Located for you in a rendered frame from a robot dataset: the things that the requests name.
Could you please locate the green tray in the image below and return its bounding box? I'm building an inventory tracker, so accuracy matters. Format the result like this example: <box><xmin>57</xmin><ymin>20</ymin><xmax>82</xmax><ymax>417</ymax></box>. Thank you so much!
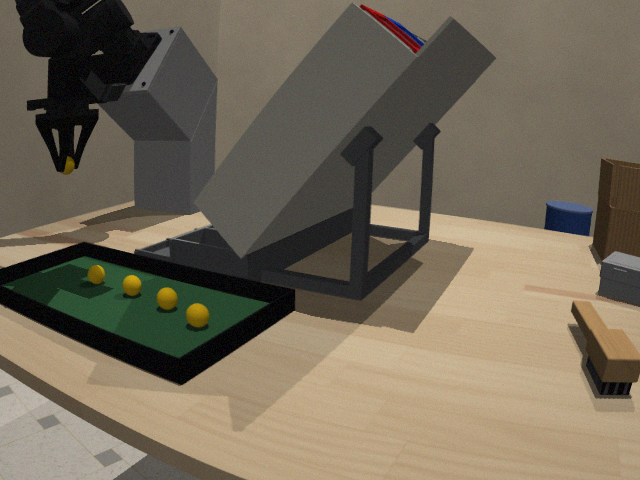
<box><xmin>0</xmin><ymin>242</ymin><xmax>295</xmax><ymax>385</ymax></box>

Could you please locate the brown wire brush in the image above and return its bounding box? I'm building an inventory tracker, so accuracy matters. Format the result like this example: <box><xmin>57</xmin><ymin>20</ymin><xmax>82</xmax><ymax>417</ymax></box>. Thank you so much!
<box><xmin>571</xmin><ymin>301</ymin><xmax>640</xmax><ymax>395</ymax></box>

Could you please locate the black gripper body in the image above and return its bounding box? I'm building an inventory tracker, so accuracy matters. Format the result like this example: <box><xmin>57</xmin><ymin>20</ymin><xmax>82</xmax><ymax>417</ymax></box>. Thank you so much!
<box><xmin>27</xmin><ymin>54</ymin><xmax>107</xmax><ymax>119</ymax></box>

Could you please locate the yellow marble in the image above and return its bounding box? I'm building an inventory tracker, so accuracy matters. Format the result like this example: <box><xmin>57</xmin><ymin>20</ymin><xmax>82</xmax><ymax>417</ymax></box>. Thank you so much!
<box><xmin>88</xmin><ymin>265</ymin><xmax>105</xmax><ymax>284</ymax></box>
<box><xmin>61</xmin><ymin>156</ymin><xmax>75</xmax><ymax>175</ymax></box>
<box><xmin>122</xmin><ymin>275</ymin><xmax>142</xmax><ymax>296</ymax></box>
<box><xmin>186</xmin><ymin>303</ymin><xmax>209</xmax><ymax>327</ymax></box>
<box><xmin>157</xmin><ymin>287</ymin><xmax>178</xmax><ymax>310</ymax></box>

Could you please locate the blue square frame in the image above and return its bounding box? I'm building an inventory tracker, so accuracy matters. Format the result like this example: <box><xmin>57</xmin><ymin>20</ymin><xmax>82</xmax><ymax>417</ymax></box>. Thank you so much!
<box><xmin>385</xmin><ymin>16</ymin><xmax>424</xmax><ymax>47</ymax></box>

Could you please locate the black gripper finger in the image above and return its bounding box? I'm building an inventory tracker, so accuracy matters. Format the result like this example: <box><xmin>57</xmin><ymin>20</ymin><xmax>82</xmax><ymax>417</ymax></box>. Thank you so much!
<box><xmin>36</xmin><ymin>118</ymin><xmax>74</xmax><ymax>172</ymax></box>
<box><xmin>67</xmin><ymin>113</ymin><xmax>99</xmax><ymax>169</ymax></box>

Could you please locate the brown cardboard box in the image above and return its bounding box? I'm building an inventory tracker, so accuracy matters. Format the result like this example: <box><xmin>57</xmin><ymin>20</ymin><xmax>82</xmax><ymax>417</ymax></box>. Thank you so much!
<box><xmin>593</xmin><ymin>158</ymin><xmax>640</xmax><ymax>261</ymax></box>

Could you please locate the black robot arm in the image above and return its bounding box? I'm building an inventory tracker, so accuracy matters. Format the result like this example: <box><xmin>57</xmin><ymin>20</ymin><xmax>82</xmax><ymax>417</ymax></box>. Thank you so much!
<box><xmin>15</xmin><ymin>0</ymin><xmax>162</xmax><ymax>102</ymax></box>

